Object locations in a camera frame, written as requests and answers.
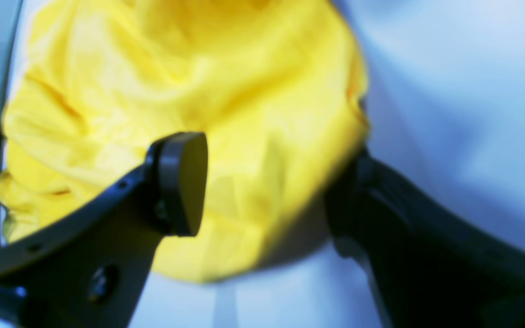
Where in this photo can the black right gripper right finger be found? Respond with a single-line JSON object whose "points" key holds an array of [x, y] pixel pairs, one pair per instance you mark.
{"points": [[425, 266]]}

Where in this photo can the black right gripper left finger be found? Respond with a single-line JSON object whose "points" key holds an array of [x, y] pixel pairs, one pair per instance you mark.
{"points": [[88, 270]]}

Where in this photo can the yellow t-shirt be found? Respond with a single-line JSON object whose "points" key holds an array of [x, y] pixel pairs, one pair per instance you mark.
{"points": [[274, 84]]}

